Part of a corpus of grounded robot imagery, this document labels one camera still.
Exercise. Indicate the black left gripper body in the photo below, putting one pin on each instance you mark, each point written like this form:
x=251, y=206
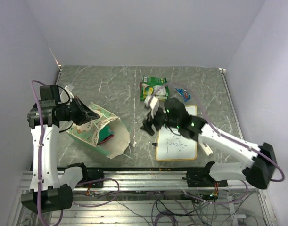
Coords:
x=76, y=112

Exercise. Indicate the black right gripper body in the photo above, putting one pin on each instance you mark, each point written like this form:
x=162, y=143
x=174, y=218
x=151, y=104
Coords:
x=160, y=117

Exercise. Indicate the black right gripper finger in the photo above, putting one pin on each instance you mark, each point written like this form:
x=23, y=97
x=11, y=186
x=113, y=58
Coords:
x=147, y=127
x=158, y=125

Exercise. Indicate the green white paper bag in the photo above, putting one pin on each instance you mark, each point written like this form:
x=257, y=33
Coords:
x=88, y=134

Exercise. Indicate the teal snack packet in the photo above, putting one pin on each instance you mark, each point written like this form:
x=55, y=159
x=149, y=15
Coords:
x=105, y=132

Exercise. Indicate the pink fruit candy bag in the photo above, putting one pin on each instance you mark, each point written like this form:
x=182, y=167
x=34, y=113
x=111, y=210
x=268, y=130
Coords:
x=105, y=140

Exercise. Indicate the blue M&M's packet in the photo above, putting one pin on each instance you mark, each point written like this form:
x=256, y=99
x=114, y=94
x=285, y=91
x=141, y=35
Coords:
x=184, y=93

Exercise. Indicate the green yellow chips bag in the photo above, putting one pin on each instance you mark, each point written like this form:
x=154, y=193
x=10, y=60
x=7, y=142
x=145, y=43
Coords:
x=151, y=84

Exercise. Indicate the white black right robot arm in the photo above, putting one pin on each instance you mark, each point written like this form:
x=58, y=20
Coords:
x=256, y=163

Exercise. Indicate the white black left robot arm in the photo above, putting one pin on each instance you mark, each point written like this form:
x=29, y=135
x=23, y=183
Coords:
x=49, y=192

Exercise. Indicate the yellow framed whiteboard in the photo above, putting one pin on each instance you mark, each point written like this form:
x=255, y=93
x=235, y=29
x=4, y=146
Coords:
x=173, y=147

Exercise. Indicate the white whiteboard eraser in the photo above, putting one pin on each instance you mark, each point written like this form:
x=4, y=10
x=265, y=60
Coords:
x=206, y=149

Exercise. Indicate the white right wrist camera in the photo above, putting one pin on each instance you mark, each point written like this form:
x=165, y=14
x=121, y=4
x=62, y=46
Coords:
x=152, y=103

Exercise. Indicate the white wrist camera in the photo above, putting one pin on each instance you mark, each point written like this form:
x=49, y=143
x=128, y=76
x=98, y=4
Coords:
x=66, y=95
x=152, y=103

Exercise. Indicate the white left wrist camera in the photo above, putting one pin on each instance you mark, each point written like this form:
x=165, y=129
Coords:
x=66, y=95

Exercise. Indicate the aluminium mounting rail frame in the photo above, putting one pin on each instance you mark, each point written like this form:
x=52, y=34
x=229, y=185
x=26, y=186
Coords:
x=171, y=180

